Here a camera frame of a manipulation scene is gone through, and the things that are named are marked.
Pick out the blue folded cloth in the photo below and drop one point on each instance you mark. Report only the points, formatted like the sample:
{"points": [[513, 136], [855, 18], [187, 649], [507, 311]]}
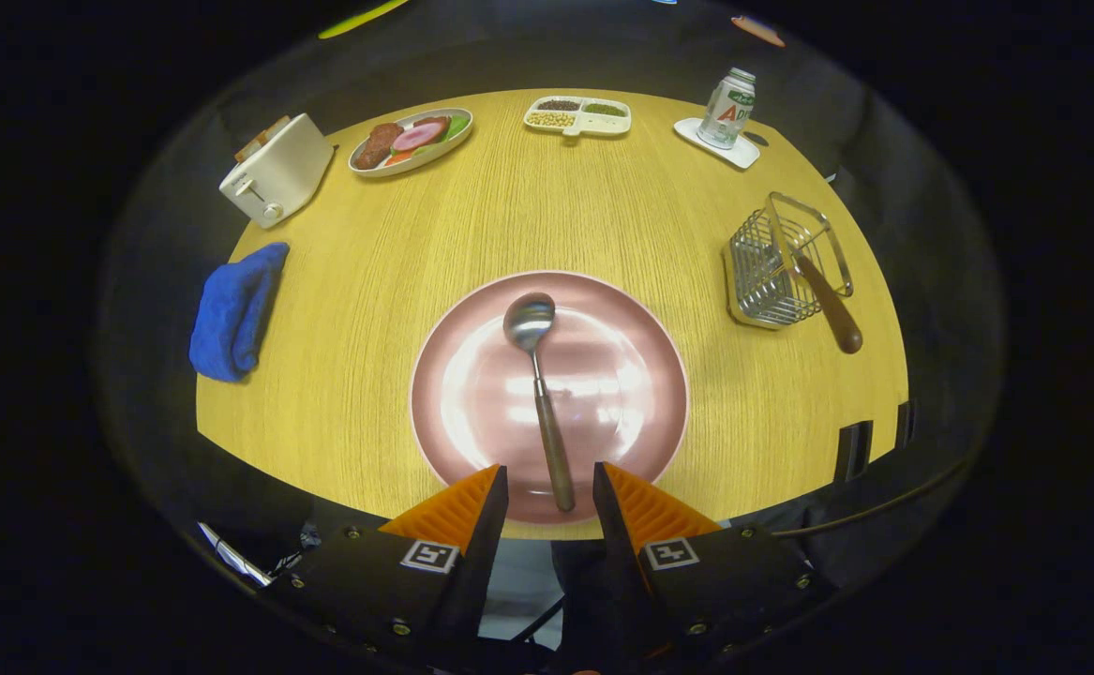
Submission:
{"points": [[232, 314]]}

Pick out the large brown meat piece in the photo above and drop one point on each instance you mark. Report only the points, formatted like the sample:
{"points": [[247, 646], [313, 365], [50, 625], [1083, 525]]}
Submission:
{"points": [[378, 145]]}

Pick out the pink plate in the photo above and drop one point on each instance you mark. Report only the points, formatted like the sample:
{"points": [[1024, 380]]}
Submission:
{"points": [[621, 375]]}

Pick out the white divided tray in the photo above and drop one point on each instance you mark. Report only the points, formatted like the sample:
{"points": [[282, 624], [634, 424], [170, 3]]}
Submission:
{"points": [[603, 126]]}

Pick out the white toaster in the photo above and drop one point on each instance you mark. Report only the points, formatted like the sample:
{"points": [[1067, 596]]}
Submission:
{"points": [[279, 173]]}

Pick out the grey food plate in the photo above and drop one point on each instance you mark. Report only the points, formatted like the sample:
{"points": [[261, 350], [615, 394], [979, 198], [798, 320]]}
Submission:
{"points": [[434, 155]]}

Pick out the pink ham slice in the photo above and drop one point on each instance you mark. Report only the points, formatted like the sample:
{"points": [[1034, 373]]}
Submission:
{"points": [[417, 137]]}

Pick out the orange carrot slice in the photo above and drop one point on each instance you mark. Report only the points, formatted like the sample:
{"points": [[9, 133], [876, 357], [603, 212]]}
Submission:
{"points": [[398, 158]]}

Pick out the green lettuce leaf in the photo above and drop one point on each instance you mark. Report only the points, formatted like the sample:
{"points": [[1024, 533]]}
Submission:
{"points": [[457, 125]]}

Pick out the pile of yellow beans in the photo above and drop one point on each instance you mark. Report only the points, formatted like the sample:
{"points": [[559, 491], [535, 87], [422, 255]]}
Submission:
{"points": [[551, 119]]}

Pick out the small brown meat piece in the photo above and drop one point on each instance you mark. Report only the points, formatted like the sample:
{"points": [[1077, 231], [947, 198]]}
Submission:
{"points": [[430, 122]]}

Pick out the pile of dark beans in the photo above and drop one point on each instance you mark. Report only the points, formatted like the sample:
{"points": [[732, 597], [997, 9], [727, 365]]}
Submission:
{"points": [[559, 104]]}

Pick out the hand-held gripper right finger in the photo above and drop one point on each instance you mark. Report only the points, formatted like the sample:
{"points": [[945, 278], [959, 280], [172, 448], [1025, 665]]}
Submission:
{"points": [[617, 562]]}

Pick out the pile of green beans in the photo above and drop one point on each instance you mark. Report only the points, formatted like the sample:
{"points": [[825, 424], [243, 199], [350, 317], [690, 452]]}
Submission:
{"points": [[605, 109]]}

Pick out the white square coaster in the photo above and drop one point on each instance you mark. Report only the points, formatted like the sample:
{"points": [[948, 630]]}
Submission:
{"points": [[692, 131]]}

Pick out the black table edge bracket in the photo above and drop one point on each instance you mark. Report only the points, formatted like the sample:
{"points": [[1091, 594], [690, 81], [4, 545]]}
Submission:
{"points": [[905, 425], [853, 453]]}

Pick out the black round table grommet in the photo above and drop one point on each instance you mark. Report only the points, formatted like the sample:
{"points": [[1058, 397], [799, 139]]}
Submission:
{"points": [[757, 139]]}

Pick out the toast bread slice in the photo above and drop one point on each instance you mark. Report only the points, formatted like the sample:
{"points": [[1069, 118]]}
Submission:
{"points": [[274, 127], [251, 147]]}

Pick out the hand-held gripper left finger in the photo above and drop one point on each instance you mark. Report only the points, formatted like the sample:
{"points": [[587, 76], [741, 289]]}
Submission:
{"points": [[486, 562]]}

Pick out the white drink bottle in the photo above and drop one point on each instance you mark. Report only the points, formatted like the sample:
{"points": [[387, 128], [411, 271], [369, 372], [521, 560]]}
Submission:
{"points": [[725, 112]]}

